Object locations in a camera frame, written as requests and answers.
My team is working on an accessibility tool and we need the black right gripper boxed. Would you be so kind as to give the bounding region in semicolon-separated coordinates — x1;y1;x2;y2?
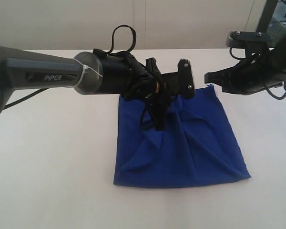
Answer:
204;33;286;95

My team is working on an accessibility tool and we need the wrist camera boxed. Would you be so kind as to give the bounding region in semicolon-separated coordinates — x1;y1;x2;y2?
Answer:
160;59;195;99
226;31;270;58

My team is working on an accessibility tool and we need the black window frame post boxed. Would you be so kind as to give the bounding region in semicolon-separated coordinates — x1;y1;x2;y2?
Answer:
255;0;278;33

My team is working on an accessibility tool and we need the blue towel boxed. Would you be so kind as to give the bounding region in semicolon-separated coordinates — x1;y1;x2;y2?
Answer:
113;85;250;188

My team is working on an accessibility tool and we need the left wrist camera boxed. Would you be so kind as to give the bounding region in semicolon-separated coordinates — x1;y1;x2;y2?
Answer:
160;59;195;99

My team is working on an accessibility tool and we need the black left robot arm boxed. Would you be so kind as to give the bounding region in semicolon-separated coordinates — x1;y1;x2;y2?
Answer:
0;46;177;130

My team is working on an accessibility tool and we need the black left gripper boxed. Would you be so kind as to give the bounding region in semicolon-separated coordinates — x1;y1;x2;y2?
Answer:
121;57;171;131

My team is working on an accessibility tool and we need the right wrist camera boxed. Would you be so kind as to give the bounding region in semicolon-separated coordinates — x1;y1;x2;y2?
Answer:
226;31;270;58

